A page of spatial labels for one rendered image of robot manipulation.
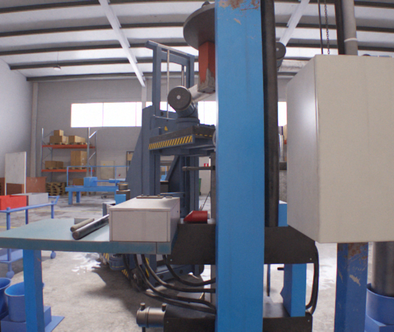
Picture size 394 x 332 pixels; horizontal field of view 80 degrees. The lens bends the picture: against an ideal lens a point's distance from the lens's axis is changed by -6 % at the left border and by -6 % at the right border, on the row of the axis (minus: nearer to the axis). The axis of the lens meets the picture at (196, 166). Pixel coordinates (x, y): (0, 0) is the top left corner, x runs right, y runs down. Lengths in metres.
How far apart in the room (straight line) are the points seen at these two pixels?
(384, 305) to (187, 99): 2.22
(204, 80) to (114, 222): 1.10
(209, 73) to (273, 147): 0.76
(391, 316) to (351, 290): 1.83
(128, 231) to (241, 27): 0.92
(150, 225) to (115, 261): 2.06
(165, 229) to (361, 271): 0.63
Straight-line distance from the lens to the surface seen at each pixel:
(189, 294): 1.78
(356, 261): 0.72
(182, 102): 2.02
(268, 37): 1.31
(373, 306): 2.55
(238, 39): 1.11
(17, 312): 2.53
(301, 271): 1.38
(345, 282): 0.73
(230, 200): 0.97
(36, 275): 1.45
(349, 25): 0.79
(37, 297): 1.49
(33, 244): 1.18
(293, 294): 1.41
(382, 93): 0.66
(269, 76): 1.23
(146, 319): 1.61
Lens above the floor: 1.33
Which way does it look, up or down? 1 degrees up
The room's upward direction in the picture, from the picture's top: straight up
